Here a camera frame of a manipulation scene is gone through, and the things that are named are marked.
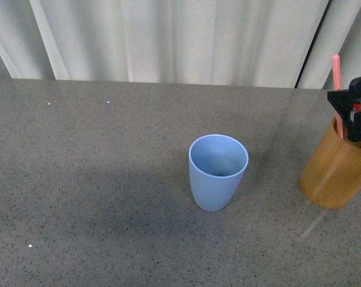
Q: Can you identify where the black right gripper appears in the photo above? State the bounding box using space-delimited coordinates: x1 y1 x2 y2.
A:
327 77 361 142

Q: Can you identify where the blue plastic cup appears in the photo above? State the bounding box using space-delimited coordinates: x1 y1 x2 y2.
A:
188 134 249 212

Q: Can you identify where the brown bamboo chopstick holder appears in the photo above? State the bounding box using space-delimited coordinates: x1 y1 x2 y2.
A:
299 119 361 209

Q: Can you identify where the white curtain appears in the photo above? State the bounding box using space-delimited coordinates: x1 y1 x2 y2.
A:
0 1 361 88

